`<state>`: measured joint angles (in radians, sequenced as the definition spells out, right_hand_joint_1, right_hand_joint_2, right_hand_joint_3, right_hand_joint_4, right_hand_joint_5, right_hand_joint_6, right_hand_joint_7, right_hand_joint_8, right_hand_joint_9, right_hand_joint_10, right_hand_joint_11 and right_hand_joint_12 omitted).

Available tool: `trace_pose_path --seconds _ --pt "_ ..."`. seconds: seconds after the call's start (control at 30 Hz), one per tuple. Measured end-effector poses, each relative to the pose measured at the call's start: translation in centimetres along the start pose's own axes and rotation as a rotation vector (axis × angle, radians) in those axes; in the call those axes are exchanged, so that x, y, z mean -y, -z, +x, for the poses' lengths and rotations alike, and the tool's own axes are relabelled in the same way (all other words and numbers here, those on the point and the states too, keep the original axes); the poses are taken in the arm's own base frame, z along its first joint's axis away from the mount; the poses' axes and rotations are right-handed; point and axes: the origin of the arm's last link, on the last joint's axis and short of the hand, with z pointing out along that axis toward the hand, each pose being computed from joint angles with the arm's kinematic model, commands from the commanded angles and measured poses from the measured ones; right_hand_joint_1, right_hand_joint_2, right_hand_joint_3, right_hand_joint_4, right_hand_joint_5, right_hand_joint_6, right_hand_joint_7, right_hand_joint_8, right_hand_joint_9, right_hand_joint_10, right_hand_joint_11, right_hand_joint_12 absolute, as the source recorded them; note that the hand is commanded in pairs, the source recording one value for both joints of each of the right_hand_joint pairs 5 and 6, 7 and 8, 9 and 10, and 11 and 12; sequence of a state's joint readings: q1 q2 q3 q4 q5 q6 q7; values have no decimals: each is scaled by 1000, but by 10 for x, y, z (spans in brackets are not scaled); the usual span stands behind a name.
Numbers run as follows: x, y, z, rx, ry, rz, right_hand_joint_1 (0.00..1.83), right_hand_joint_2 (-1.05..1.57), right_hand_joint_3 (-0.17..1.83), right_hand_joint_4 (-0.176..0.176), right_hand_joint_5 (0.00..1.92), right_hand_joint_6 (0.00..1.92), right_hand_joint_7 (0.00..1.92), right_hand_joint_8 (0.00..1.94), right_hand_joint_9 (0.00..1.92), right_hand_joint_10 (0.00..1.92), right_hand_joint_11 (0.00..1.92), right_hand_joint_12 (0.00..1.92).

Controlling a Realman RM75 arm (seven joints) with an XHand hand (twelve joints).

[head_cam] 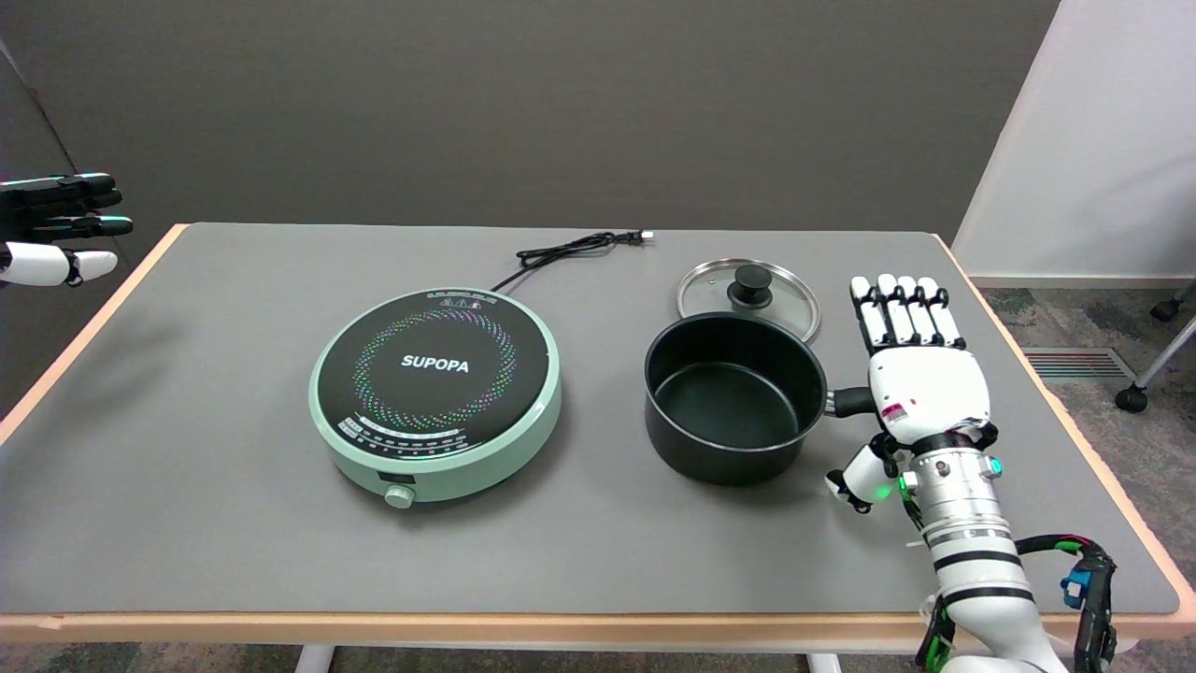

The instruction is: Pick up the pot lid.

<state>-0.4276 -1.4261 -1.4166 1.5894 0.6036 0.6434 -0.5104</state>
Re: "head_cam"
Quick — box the floor vent grille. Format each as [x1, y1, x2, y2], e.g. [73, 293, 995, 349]
[1021, 348, 1136, 381]

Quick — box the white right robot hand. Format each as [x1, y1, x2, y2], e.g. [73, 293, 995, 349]
[825, 275, 999, 513]

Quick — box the grey table mat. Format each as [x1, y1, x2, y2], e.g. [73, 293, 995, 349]
[0, 222, 1180, 615]

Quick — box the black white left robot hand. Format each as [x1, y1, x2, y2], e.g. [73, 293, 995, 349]
[0, 173, 134, 288]

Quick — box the glass pot lid black knob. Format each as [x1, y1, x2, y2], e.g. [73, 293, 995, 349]
[676, 259, 822, 344]

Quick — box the green round induction cooker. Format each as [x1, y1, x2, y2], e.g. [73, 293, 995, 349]
[308, 287, 563, 510]

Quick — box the black power cord with plug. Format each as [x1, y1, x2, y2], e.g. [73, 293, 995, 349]
[490, 230, 653, 294]

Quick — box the grey chair leg small caster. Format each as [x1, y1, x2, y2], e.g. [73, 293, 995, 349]
[1151, 280, 1196, 323]

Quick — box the black saucepan with long handle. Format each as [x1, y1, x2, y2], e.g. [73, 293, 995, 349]
[644, 312, 879, 487]

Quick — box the green black wrist cable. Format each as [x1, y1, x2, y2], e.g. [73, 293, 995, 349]
[899, 477, 963, 673]

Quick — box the grey chair leg large caster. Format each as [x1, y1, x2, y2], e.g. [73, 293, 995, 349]
[1115, 318, 1196, 414]

